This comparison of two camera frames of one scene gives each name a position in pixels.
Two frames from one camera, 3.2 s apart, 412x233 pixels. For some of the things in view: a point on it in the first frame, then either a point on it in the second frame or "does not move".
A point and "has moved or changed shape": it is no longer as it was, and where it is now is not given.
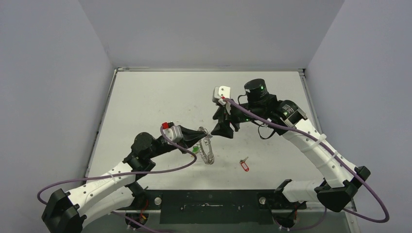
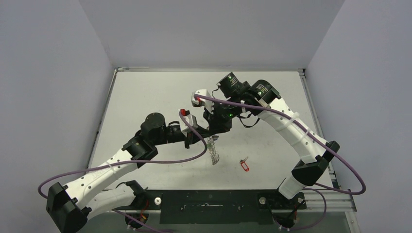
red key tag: [245, 166] does not move
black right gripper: [226, 117] -> [213, 124]
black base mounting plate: [210, 207] does not move
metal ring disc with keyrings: [202, 153] has moved or changed shape
